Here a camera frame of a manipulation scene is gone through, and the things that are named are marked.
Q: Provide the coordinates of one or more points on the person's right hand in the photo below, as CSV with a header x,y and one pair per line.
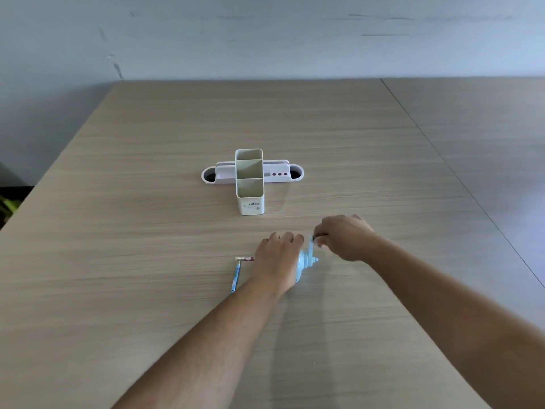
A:
x,y
349,238

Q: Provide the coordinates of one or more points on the person's left hand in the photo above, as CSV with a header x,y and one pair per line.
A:
x,y
276,261

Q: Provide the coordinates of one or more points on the person's left fingers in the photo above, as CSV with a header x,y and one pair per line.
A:
x,y
284,239

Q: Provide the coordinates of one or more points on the person's right fingers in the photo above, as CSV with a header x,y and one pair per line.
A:
x,y
325,239

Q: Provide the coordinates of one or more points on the light blue pencil sharpener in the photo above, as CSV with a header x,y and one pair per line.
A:
x,y
305,261

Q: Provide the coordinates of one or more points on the person's left forearm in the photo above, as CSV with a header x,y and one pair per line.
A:
x,y
213,345

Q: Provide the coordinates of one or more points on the person's right forearm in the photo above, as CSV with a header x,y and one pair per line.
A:
x,y
447,319

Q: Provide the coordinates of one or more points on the pink pencil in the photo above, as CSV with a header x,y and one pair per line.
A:
x,y
245,258

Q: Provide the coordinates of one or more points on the white three-compartment pen holder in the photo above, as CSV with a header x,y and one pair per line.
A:
x,y
250,189

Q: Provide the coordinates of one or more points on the blue pencil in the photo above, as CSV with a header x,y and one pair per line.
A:
x,y
235,277

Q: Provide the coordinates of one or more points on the white pink oblong desk organizer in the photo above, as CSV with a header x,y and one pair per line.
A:
x,y
281,174

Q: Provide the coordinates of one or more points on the green object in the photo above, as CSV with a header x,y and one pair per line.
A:
x,y
8,207

